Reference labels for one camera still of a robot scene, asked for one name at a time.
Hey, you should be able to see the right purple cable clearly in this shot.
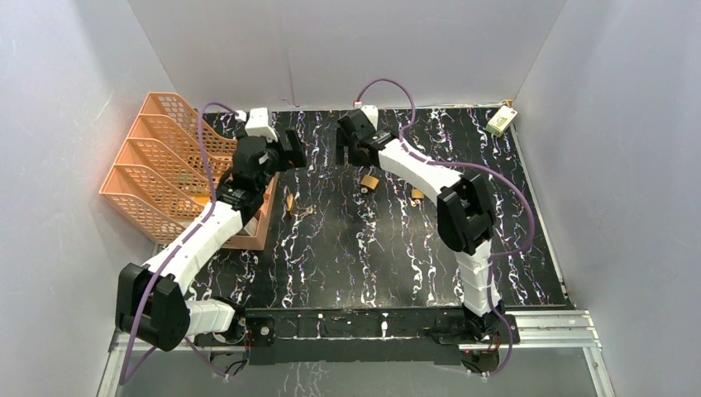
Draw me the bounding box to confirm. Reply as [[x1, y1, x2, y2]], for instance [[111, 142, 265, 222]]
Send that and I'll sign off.
[[353, 78, 536, 378]]

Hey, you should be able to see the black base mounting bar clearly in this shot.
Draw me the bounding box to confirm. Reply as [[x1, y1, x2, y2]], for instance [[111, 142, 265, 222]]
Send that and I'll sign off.
[[194, 306, 521, 371]]

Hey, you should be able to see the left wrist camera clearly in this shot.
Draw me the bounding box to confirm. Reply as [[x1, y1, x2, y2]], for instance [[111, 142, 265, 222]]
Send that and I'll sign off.
[[234, 108, 279, 142]]

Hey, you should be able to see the small white green box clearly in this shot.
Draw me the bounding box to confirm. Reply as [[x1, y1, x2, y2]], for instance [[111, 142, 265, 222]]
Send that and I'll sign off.
[[485, 105, 517, 136]]

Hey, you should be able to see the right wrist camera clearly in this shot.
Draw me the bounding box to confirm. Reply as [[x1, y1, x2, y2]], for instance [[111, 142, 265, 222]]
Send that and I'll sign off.
[[360, 105, 379, 130]]

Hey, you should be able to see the aluminium frame rail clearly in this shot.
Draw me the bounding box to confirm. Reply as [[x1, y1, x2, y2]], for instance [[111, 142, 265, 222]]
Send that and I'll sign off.
[[97, 310, 616, 396]]

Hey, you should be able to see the padlock key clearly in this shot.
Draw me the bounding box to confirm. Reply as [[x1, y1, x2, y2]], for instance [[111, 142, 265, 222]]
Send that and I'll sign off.
[[302, 206, 316, 217]]

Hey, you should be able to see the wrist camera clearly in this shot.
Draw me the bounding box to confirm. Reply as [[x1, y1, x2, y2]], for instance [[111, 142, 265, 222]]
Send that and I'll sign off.
[[234, 108, 279, 142], [360, 105, 379, 130]]

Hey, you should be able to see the orange plastic desk organizer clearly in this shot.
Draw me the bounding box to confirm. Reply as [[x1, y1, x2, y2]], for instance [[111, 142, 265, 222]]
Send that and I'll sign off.
[[98, 92, 279, 251]]

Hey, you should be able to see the large brass padlock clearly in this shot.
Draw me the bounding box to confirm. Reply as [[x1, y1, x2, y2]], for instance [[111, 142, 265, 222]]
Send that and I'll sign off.
[[284, 186, 296, 218]]

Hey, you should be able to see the medium brass padlock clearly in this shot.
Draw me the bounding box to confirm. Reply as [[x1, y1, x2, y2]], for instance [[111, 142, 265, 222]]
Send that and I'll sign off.
[[360, 175, 379, 194]]

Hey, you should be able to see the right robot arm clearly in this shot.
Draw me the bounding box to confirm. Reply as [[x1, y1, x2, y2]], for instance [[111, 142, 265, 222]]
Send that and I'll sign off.
[[336, 106, 503, 342]]

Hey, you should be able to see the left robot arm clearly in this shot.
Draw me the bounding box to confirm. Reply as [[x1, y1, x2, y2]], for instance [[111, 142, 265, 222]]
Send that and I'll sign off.
[[115, 129, 307, 352]]

